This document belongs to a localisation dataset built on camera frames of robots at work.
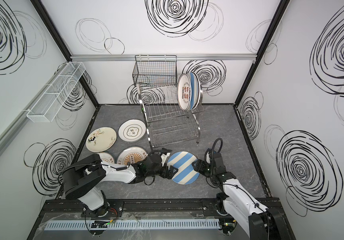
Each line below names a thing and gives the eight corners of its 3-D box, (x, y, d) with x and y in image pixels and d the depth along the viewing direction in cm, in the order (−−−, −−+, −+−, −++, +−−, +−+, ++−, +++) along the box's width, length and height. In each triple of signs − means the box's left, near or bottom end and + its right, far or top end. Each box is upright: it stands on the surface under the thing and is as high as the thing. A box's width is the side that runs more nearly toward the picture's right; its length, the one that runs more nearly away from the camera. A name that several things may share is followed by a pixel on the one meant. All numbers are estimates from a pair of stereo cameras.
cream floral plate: (83, 152, 96) (81, 151, 94) (93, 129, 108) (91, 127, 106) (112, 152, 96) (111, 151, 94) (119, 129, 108) (118, 127, 106)
